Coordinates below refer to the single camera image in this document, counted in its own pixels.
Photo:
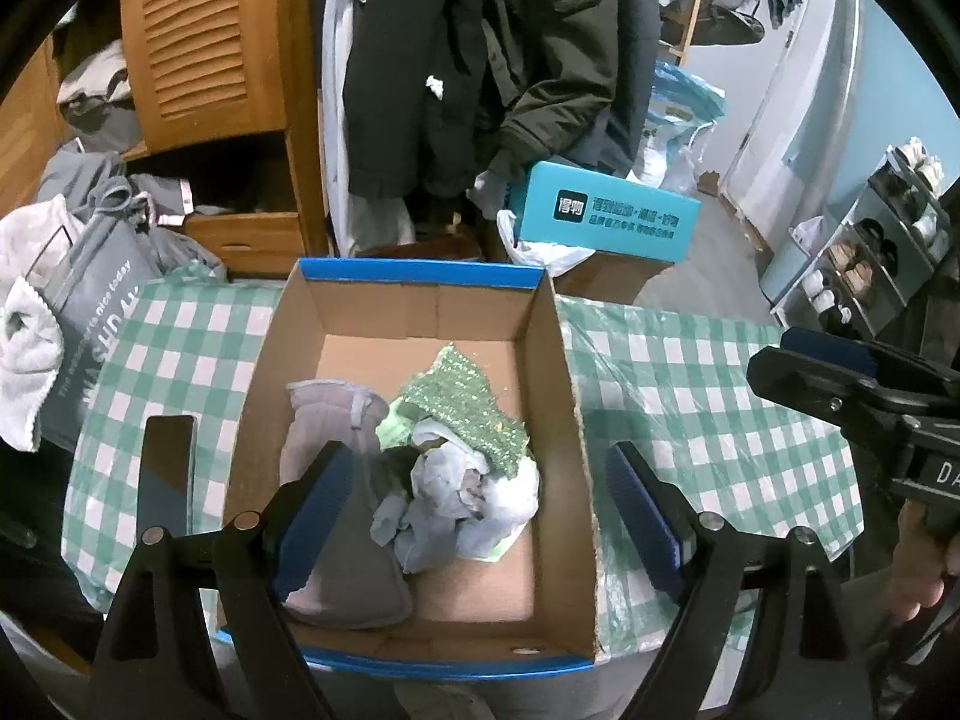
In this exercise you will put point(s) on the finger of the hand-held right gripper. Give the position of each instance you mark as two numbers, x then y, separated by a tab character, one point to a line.
810	386
825	351

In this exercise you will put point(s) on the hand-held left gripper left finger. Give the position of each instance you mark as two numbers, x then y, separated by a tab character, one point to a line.
315	517

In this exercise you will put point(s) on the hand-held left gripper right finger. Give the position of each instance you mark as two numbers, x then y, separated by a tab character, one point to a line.
645	525

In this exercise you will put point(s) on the grey cloth pouch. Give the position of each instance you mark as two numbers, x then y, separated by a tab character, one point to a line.
360	585

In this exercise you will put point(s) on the pale blue cloth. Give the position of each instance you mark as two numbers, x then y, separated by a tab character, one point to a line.
431	525

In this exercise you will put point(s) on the white socks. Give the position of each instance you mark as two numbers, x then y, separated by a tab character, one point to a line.
517	495

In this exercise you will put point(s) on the blue cardboard box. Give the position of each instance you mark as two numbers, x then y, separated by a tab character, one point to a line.
465	592

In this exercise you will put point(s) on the green glitter sponge cloth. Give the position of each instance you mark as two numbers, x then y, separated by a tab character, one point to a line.
457	390

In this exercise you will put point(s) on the person's right hand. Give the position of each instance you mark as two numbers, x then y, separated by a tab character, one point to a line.
919	570

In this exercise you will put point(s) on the pale blue bin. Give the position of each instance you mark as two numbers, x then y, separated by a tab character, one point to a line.
784	270

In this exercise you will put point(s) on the group of shoes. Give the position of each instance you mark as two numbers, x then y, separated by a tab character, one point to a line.
855	262

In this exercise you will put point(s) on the green checked tablecloth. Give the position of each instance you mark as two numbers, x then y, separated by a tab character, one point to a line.
675	390

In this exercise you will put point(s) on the grey shoe rack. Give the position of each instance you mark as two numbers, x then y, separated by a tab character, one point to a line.
877	217

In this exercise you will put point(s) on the brown cardboard box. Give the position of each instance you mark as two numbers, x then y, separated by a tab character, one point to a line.
607	281

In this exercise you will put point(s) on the blue white plastic bag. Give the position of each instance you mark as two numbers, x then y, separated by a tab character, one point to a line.
667	127

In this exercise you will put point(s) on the grey printed tote bag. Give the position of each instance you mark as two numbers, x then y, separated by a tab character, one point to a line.
97	315

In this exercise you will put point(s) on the teal cardboard box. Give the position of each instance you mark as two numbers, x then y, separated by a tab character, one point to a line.
540	202

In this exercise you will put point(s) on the white towel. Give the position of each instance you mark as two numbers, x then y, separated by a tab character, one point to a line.
30	360

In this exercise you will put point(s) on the dark blue hanging garment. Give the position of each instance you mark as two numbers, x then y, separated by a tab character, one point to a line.
630	52

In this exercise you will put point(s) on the wooden shelf rack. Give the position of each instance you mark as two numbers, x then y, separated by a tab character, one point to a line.
694	7

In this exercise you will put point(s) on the white hanging garment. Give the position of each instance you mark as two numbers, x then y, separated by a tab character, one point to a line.
334	127

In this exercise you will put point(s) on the olive green hanging jacket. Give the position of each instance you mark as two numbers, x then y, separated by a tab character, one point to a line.
555	52

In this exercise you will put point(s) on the grey hoodie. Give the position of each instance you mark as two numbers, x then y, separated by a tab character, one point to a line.
82	180

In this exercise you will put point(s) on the black hanging coat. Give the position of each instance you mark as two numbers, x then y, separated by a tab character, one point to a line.
390	90

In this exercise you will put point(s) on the grey folded clothes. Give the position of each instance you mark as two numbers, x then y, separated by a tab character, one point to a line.
97	120

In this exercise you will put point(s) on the wooden louvred cabinet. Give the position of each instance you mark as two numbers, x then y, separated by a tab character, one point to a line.
202	37

